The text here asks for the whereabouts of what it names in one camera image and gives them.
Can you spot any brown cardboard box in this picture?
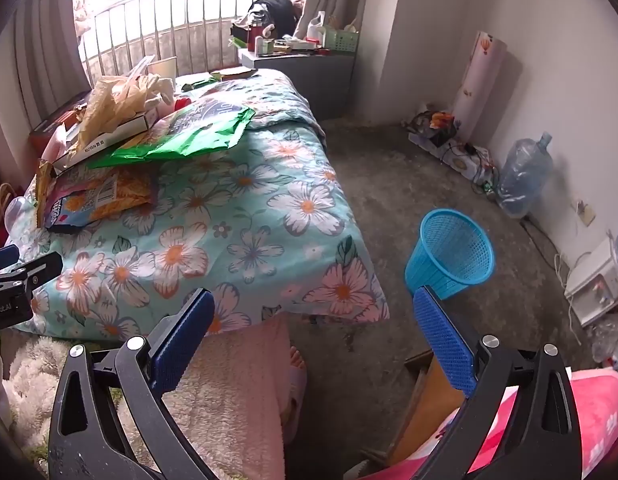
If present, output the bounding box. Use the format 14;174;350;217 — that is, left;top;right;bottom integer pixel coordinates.
391;350;466;466

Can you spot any blue mesh wastebasket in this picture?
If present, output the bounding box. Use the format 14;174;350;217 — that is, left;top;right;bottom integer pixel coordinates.
405;208;495;301

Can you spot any pink fluffy blanket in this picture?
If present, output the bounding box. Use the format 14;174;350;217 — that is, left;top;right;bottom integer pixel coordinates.
159;317;292;480

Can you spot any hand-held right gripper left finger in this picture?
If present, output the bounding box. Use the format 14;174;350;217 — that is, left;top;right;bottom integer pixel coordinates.
48;287;220;480

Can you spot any dark cloth bundle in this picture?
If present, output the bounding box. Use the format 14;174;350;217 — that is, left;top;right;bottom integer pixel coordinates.
249;0;302;36

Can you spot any white fluffy blanket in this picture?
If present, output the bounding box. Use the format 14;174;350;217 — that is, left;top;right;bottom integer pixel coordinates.
0;335;155;463

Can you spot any wrapped sandwich cake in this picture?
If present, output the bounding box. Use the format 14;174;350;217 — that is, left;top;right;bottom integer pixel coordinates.
210;67;260;81

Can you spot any pink snack bag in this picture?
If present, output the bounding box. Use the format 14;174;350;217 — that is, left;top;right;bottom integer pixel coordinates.
36;160;160;233

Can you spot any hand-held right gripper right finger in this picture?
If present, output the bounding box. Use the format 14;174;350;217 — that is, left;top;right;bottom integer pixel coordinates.
413;285;587;480

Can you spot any white floral flat box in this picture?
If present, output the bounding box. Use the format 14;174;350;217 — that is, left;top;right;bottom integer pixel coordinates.
408;132;491;181

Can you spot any dark bag with orange print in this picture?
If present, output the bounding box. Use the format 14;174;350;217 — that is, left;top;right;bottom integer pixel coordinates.
411;110;458;147

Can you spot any green plastic basket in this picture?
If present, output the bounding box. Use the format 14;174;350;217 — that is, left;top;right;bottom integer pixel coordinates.
323;27;361;54

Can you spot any grey curtain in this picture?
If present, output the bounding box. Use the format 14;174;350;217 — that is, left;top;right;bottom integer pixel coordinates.
9;0;90;123

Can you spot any tangle of cables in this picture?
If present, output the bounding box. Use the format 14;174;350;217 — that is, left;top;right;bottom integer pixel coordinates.
439;140;501;198

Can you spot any metal window railing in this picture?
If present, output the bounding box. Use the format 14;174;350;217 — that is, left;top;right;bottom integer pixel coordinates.
79;0;290;88

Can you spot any green snack bag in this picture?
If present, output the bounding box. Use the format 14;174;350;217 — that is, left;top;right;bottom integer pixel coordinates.
87;106;255;170

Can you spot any large clear water jug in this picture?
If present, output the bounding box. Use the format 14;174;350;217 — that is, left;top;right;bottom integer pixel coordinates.
496;131;555;219

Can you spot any white cable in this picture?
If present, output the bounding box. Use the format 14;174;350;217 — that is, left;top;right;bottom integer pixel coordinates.
554;254;579;322

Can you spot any grey nightstand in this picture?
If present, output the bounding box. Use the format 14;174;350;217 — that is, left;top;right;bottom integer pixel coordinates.
239;50;357;121

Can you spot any floral teal blanket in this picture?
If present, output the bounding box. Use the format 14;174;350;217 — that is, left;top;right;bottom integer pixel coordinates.
9;67;391;336

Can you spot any white electrical appliance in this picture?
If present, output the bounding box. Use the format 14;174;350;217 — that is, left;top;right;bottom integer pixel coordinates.
564;237;618;326

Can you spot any grey cable box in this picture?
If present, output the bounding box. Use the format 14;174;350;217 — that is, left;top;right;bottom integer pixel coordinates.
51;110;159;171

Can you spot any white plastic bag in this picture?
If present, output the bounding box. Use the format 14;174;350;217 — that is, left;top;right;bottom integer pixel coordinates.
305;11;326;46

